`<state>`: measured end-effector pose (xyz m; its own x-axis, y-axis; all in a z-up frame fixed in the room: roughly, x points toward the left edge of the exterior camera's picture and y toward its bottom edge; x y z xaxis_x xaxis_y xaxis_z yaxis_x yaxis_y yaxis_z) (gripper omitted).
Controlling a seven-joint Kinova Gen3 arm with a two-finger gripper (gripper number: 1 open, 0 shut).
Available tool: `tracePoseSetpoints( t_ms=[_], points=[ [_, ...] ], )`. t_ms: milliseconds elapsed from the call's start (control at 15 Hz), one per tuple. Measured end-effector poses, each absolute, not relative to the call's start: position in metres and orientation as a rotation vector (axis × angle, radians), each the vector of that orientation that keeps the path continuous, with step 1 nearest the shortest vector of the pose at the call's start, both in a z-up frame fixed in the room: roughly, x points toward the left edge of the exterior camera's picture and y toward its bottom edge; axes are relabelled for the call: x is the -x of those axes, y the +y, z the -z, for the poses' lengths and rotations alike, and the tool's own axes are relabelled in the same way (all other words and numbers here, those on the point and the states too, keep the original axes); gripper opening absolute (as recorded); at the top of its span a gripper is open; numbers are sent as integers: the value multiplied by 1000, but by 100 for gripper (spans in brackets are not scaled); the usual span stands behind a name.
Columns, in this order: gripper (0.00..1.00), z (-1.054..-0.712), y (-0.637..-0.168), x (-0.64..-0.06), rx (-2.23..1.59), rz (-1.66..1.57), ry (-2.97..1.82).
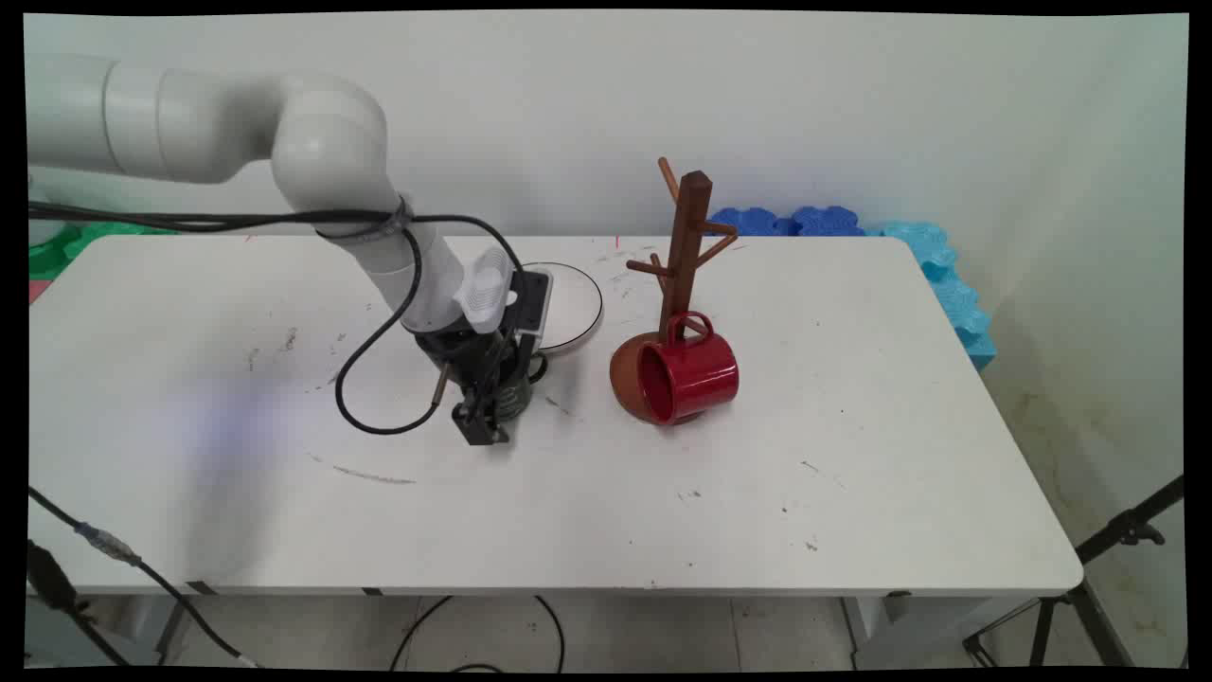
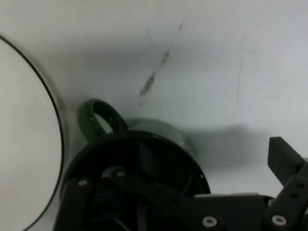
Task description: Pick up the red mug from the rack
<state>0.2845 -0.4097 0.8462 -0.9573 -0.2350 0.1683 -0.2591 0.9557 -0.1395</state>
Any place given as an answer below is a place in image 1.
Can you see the red foam mat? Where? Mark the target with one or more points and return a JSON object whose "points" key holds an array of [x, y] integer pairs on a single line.
{"points": [[38, 290]]}

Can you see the green foam mat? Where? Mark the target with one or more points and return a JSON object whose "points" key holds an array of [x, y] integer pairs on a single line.
{"points": [[57, 256]]}

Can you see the dark blue foam mat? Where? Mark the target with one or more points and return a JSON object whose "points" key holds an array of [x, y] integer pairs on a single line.
{"points": [[757, 223]]}

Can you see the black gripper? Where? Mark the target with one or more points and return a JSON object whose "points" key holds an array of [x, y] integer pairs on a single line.
{"points": [[464, 350]]}

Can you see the light blue foam mat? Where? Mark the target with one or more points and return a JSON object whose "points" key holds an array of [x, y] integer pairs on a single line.
{"points": [[952, 294]]}

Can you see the black clamp stand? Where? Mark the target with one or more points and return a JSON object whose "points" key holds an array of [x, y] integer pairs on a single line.
{"points": [[52, 578]]}

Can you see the white table leg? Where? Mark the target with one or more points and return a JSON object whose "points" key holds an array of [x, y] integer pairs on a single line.
{"points": [[890, 630], [151, 625]]}

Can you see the dark green mug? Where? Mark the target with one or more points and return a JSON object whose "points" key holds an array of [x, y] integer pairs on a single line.
{"points": [[521, 400]]}

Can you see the red ceramic mug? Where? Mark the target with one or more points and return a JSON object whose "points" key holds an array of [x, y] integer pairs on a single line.
{"points": [[701, 374]]}

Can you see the brown wooden mug tree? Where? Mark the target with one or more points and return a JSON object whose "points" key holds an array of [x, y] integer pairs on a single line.
{"points": [[689, 237]]}

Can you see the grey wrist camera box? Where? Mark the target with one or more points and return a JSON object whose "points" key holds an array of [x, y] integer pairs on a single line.
{"points": [[535, 303]]}

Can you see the white plate with black rim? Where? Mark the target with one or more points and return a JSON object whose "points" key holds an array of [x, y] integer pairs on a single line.
{"points": [[573, 308]]}

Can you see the black tripod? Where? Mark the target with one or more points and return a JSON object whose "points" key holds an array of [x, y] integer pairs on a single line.
{"points": [[1127, 526]]}

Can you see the white ribbed camera bracket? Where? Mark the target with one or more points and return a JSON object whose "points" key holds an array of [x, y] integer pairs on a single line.
{"points": [[485, 289]]}

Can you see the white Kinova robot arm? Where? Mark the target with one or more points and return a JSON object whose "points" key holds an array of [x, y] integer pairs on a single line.
{"points": [[322, 142]]}

